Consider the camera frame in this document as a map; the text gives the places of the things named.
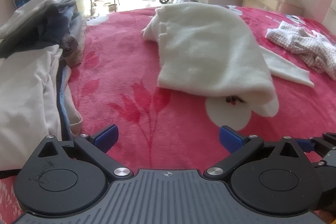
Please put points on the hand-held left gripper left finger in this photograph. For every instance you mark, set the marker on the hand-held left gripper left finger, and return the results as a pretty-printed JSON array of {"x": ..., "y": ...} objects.
[{"x": 106, "y": 136}]

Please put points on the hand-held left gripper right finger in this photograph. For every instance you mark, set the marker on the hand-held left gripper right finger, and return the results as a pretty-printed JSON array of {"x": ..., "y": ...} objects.
[{"x": 231, "y": 138}]

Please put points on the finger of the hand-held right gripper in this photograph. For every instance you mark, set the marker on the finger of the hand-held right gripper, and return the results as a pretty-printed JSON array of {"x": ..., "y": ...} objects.
[{"x": 323, "y": 144}]

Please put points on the white fleece garment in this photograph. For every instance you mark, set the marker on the white fleece garment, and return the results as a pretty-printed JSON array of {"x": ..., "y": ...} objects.
[{"x": 210, "y": 50}]

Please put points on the blue folded garment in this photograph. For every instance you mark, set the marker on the blue folded garment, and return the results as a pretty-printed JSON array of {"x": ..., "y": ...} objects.
[{"x": 63, "y": 103}]

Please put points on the red floral blanket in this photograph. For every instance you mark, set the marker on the red floral blanket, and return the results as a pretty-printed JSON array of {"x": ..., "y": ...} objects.
[{"x": 118, "y": 69}]

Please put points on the cream folded garment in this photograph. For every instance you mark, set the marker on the cream folded garment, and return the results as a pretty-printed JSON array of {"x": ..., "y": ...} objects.
[{"x": 26, "y": 98}]

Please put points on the pale checkered garment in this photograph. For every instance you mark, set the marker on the pale checkered garment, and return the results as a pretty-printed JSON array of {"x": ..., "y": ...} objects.
[{"x": 302, "y": 40}]

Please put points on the light grey folded jacket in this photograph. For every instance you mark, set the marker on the light grey folded jacket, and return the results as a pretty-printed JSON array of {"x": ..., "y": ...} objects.
[{"x": 29, "y": 14}]

